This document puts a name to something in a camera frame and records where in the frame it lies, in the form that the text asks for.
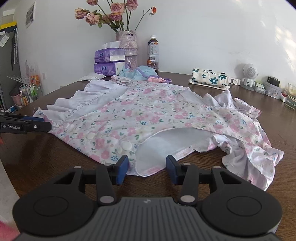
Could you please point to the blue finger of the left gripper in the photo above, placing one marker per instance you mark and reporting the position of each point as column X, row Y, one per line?
column 34, row 126
column 27, row 118

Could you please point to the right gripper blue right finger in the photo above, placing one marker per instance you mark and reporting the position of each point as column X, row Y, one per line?
column 185, row 175

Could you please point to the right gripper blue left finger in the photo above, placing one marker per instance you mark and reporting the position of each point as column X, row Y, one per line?
column 107, row 176

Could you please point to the pink floral child dress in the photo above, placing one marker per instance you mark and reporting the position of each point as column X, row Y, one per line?
column 148, row 121

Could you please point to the crumpled white tissue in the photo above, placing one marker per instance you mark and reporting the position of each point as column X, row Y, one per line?
column 92, row 76

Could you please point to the lower purple tissue pack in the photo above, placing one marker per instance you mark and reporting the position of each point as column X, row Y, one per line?
column 110, row 68

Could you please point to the purple tissue pack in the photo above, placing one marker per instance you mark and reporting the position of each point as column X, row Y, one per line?
column 110, row 52
column 110, row 68

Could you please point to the upper purple tissue pack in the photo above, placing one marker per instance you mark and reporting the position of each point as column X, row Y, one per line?
column 110, row 52

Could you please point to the folded cream blue-flower cloth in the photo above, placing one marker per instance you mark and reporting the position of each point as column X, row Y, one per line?
column 210, row 78

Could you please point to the white letter ornament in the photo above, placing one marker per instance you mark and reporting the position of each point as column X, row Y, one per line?
column 234, row 81

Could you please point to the blue pink purple garment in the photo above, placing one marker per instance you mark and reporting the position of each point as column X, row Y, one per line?
column 142, row 73

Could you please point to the white robot figure speaker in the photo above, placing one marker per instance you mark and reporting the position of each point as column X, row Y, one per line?
column 250, row 72

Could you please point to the grey printed tin box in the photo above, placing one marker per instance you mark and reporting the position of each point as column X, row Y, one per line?
column 272, row 90

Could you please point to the purple textured vase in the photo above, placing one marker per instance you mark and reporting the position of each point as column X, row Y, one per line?
column 128, row 41

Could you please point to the black charger block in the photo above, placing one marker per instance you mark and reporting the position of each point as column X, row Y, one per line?
column 274, row 81

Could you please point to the oolong tea bottle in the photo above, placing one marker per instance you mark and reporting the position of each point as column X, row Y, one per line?
column 153, row 53

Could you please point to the dried rose bouquet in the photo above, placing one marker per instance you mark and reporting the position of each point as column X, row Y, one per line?
column 118, row 18

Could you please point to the clear drinking glass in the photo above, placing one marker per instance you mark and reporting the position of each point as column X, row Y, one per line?
column 291, row 97

